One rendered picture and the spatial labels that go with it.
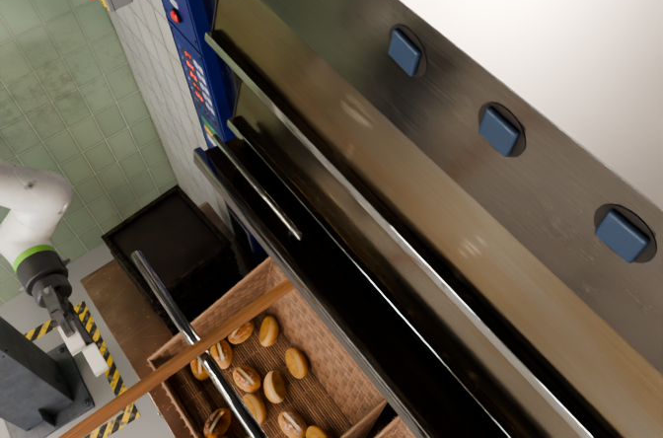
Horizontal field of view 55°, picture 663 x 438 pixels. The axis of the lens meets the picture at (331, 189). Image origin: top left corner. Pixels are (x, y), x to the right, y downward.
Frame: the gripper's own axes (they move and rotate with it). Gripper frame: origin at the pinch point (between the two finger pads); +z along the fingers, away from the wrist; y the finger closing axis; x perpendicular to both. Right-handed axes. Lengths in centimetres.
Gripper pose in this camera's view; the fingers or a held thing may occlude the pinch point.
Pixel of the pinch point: (89, 357)
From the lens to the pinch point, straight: 141.6
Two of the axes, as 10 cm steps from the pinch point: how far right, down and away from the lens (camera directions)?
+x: -8.0, 5.2, -3.1
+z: 6.0, 6.6, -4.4
